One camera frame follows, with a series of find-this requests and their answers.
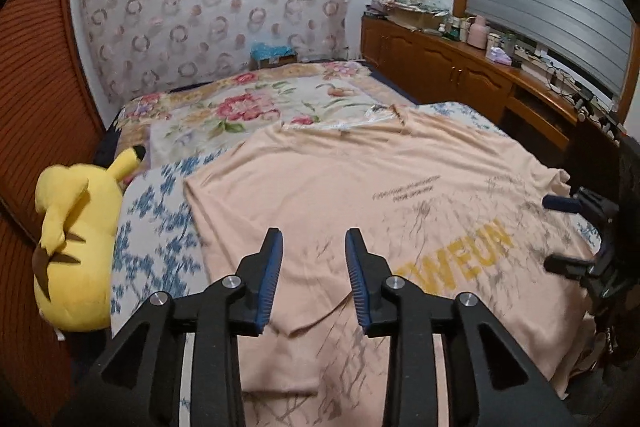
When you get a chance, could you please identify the peach printed t-shirt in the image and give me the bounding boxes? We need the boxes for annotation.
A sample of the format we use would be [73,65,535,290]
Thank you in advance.
[183,104,602,427]

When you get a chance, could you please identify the blue floral white blanket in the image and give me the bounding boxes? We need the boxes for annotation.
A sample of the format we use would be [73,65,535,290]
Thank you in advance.
[109,100,601,427]

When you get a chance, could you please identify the purple cloth bundle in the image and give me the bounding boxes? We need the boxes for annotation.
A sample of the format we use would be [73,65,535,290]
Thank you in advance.
[485,46,512,66]

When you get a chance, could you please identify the yellow pikachu plush toy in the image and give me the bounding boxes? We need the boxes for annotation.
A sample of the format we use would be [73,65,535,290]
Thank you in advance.
[32,145,145,333]

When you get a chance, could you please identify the pink floral bed quilt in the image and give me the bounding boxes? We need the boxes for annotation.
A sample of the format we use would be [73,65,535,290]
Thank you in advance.
[115,61,416,171]

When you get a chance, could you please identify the pink bottle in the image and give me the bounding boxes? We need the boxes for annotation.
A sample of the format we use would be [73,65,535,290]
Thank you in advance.
[466,15,489,50]

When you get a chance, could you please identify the wooden sideboard cabinet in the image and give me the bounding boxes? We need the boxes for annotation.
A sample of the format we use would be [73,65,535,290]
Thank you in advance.
[360,15,618,167]

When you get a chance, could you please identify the pile of papers and boxes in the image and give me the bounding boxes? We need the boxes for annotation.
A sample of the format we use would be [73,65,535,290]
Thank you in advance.
[368,0,450,30]

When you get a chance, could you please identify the blue tissue box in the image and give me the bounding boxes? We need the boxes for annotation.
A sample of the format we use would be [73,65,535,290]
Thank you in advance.
[250,42,298,70]

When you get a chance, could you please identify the brown louvered wardrobe door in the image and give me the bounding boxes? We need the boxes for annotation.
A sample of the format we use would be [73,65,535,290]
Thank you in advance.
[1,0,105,426]

